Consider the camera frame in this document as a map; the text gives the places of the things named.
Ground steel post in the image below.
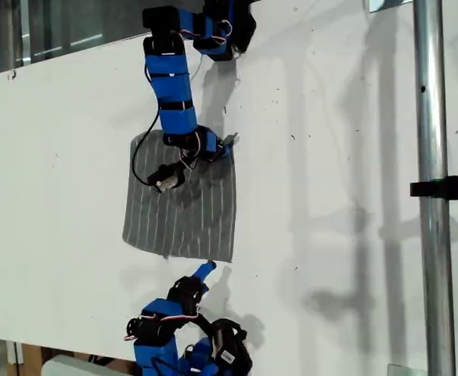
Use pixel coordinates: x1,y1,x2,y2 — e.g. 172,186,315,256
412,0,457,376

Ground black camera cable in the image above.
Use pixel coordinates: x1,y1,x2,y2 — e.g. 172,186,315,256
185,311,216,342
132,109,164,186

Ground grey white-striped towel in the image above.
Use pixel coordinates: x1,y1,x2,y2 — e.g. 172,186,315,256
121,131,240,264

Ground black clamp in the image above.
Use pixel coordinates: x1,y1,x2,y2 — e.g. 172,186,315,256
409,166,458,208

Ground wooden table leg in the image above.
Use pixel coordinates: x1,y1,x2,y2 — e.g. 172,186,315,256
5,340,45,367

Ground white box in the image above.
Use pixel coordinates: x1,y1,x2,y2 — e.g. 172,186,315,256
41,354,138,376

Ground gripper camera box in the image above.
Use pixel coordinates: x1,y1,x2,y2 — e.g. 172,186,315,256
146,163,187,194
208,318,254,373

